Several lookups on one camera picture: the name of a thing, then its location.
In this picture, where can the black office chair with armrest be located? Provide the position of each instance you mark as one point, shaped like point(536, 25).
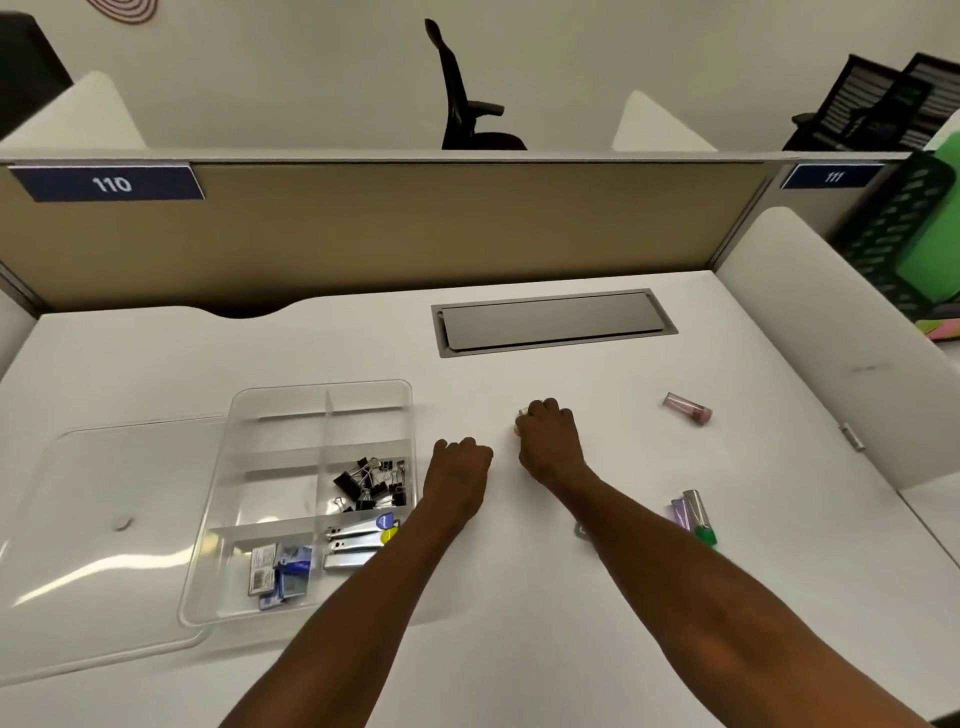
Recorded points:
point(459, 105)

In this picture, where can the blue staple box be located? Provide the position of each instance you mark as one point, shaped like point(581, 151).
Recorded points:
point(279, 591)
point(294, 561)

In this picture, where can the metal divider bracket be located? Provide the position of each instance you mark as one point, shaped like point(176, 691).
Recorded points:
point(851, 437)

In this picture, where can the purple clear tube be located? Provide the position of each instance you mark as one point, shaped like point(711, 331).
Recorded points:
point(681, 514)

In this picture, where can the black mesh file organizer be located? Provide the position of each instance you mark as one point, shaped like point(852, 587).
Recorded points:
point(877, 232)

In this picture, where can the clear plastic tray lid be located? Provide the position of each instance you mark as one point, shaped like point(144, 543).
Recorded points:
point(105, 555)

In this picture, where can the person's left fingers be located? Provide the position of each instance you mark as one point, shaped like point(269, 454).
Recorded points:
point(461, 448)

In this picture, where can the beige desk partition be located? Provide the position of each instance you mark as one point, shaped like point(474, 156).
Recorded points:
point(390, 232)

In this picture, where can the person's right hand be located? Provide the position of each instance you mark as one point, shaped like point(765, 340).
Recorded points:
point(551, 446)

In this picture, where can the person's left hand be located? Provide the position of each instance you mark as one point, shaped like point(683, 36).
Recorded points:
point(456, 480)

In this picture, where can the colourful sticky notes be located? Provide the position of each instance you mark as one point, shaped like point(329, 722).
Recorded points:
point(937, 326)

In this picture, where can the person's left forearm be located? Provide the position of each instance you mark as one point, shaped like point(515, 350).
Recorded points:
point(360, 622)

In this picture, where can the small white object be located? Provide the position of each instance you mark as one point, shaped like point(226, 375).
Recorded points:
point(520, 421)

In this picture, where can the small blue number label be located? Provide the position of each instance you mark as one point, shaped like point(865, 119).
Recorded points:
point(832, 176)

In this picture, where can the person's right forearm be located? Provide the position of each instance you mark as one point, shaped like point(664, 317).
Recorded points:
point(705, 607)

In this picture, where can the white desk side divider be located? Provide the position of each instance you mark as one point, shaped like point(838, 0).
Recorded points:
point(656, 127)
point(11, 330)
point(82, 116)
point(840, 322)

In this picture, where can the pile of black binder clips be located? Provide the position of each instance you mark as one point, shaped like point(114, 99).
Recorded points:
point(367, 484)

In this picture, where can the pink clear tube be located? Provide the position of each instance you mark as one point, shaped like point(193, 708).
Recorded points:
point(686, 409)

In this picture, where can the large blue number label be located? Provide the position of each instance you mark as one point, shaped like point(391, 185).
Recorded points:
point(109, 184)

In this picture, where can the person's right fingers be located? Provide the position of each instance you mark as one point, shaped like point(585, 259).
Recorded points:
point(544, 411)

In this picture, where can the green folder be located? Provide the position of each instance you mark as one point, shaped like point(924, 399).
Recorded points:
point(934, 247)

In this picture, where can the pink spiral wall decoration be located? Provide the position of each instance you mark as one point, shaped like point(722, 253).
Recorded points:
point(124, 9)

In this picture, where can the clear plastic organizer tray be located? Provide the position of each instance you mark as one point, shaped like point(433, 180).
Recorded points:
point(300, 427)

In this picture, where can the black mesh office chair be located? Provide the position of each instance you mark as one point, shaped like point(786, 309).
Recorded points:
point(934, 97)
point(847, 105)

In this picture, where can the dark office chair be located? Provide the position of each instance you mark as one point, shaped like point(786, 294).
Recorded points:
point(26, 67)

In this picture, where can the green capped clear tube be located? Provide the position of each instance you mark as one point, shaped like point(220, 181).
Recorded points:
point(699, 517)

